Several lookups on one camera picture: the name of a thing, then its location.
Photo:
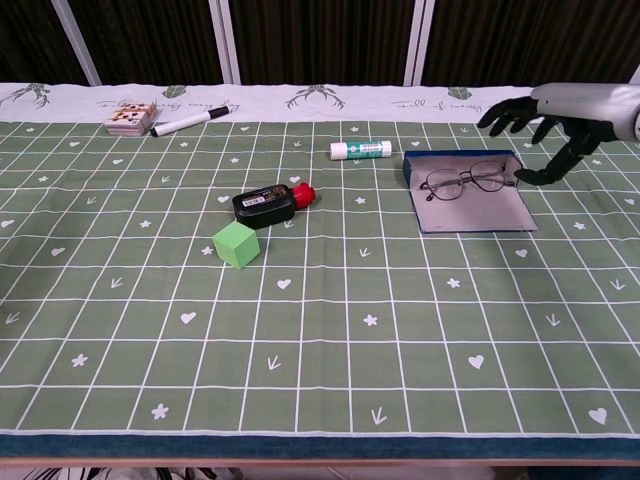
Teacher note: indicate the white metal partition post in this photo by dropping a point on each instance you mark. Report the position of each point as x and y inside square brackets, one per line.
[225, 42]
[75, 42]
[635, 75]
[419, 42]

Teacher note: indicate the thin metal frame eyeglasses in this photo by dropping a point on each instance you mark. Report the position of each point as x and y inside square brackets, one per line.
[471, 175]

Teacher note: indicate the white green glue stick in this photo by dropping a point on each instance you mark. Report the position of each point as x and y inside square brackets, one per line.
[361, 149]

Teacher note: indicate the black ink bottle red cap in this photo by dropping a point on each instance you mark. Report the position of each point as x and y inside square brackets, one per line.
[265, 206]

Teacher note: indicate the green cube block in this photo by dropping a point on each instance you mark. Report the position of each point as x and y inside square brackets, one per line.
[235, 247]

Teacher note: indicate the blue folding glasses case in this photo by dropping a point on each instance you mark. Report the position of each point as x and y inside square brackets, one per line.
[475, 212]

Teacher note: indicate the green checkered tablecloth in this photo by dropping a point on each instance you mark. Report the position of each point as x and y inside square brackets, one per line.
[320, 350]

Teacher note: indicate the deck of playing cards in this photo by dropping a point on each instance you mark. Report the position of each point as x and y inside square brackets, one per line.
[131, 120]

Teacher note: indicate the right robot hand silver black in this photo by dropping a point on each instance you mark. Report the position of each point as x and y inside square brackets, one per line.
[580, 102]

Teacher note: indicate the white marker black cap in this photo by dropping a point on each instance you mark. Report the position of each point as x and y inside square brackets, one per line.
[185, 122]

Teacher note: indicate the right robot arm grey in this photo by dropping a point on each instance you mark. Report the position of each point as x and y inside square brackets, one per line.
[638, 120]

